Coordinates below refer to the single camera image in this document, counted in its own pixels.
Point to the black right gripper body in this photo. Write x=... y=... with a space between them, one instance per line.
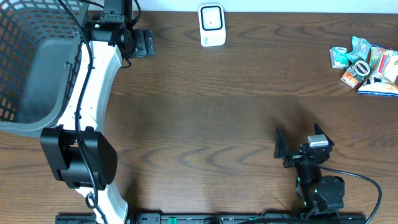
x=293 y=157

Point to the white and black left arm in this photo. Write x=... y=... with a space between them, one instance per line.
x=76 y=149

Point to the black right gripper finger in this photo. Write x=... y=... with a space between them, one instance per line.
x=318 y=130
x=280 y=150

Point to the teal snack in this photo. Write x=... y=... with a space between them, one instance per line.
x=360 y=49

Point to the yellow snack bag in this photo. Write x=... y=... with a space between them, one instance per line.
x=382 y=80

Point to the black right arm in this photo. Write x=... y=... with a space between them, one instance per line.
x=321 y=193

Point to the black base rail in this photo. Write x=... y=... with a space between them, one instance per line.
x=272 y=217

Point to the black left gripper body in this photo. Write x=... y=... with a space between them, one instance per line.
x=142 y=42

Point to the green tissue pack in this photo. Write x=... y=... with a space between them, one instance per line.
x=338 y=57

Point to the dark mesh plastic basket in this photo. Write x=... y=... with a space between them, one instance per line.
x=40 y=60

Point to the orange small packet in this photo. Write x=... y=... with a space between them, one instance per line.
x=349 y=79

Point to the white barcode scanner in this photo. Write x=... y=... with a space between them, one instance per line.
x=212 y=25

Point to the round label dark packet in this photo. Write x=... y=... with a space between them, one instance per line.
x=360 y=70

